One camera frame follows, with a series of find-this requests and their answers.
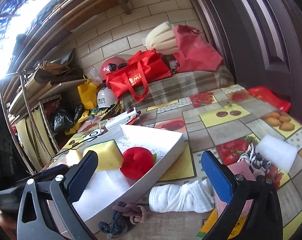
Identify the black white patterned cloth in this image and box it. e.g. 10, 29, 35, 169
237, 143, 272, 178

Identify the pink tissue pack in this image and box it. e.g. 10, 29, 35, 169
213, 160, 257, 221

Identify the white foam block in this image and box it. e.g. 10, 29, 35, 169
256, 135, 298, 173

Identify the purple blue knitted scrunchie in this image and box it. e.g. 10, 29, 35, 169
98, 202, 147, 239

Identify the red plush ball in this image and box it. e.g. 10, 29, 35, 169
120, 147, 155, 180

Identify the pale yellow sponge piece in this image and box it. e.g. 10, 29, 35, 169
65, 150, 83, 167

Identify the white cardboard tray box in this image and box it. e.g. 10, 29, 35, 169
47, 124, 187, 223

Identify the fruit pattern tablecloth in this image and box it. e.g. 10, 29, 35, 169
57, 85, 302, 239

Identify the round white charger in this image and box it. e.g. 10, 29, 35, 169
83, 129, 104, 142

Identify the black plastic bag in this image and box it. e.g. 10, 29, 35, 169
50, 104, 84, 133

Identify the metal shelf rack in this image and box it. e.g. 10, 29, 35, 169
0, 62, 85, 172

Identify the red plastic bag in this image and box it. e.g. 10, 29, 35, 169
247, 86, 291, 113

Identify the white rectangular device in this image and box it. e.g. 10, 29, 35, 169
105, 107, 141, 131

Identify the white helmet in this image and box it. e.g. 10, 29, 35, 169
97, 87, 118, 108

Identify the yellow shopping bag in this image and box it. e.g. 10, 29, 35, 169
77, 74, 103, 110

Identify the plaid covered bench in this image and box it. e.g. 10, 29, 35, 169
122, 65, 234, 111

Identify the shiny red tote bag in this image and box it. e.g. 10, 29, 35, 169
106, 49, 171, 101

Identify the red helmet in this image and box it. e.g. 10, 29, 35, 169
100, 56, 127, 81

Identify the dark red fabric bag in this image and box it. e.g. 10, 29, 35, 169
173, 25, 223, 73

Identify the cream foam cushion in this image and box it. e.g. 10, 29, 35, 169
145, 22, 178, 55

